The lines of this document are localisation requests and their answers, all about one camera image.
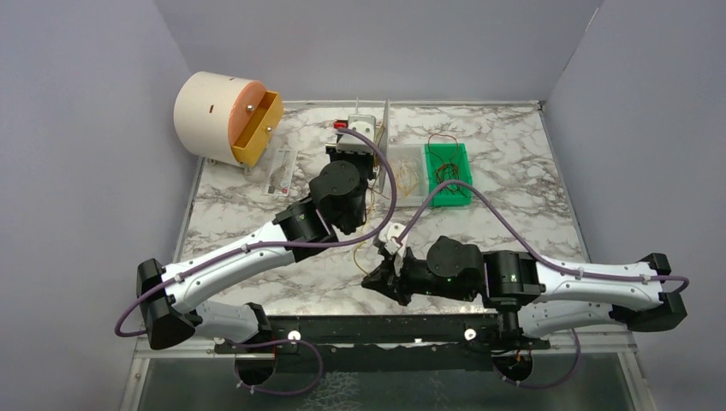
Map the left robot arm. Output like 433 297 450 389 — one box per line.
136 160 367 350

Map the purple cable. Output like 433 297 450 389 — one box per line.
114 127 398 338
396 179 691 285

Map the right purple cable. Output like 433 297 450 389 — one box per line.
396 179 691 285

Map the black cable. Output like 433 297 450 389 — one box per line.
433 163 467 194

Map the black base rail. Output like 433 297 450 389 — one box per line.
156 303 574 376

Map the green plastic bin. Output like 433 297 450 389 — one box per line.
424 143 473 208

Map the white yellow cable bundle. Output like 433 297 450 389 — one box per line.
391 158 424 197

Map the red cable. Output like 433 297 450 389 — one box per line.
426 134 461 154

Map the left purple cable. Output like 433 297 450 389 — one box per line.
114 127 398 338

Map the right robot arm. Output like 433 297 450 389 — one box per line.
361 236 687 341

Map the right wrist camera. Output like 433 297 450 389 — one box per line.
374 222 407 258

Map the white cylinder drawer container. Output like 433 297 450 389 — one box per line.
173 71 267 164

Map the clear plastic bin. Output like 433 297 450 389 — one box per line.
387 144 429 208

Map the packaged ruler set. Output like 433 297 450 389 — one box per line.
263 149 297 196

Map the white perforated cable spool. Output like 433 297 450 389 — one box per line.
354 98 390 195

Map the orange drawer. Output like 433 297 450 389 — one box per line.
229 91 283 167

